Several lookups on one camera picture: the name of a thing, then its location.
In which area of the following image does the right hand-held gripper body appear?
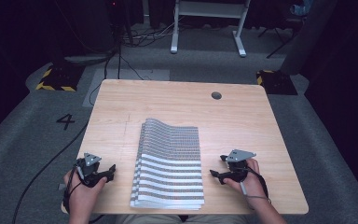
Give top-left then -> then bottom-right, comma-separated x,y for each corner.
223,148 -> 257,185

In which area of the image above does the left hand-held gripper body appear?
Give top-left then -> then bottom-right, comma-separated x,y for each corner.
76,152 -> 106,189

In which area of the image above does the grey white striped cloth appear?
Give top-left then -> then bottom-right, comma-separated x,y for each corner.
129,118 -> 206,211

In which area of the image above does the person's right hand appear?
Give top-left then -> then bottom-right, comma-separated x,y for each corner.
223,158 -> 268,207

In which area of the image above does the person's left hand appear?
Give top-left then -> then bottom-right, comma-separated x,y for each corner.
62,170 -> 108,217

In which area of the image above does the person's lap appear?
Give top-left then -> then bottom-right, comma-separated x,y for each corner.
115,214 -> 247,224

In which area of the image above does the black stand pole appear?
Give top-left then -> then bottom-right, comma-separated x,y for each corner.
115,18 -> 123,80

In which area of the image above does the black tripod stand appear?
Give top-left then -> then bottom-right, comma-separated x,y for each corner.
256,17 -> 302,60

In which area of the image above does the blue bundle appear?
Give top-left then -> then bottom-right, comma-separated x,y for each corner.
289,0 -> 314,17

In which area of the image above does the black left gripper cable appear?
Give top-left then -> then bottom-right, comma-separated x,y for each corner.
62,164 -> 85,216

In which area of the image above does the grey right gripper cable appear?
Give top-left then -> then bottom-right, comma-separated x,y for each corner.
240,181 -> 272,204

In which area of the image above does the black floor cable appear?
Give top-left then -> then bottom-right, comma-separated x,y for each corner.
11,121 -> 90,224

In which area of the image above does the black yellow striped base plate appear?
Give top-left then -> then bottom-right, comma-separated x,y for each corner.
255,69 -> 298,96
35,63 -> 86,92

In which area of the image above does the bundle of floor cables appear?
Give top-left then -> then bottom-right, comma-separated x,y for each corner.
120,21 -> 176,49

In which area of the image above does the white desk frame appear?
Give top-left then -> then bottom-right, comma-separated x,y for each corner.
170,0 -> 252,58

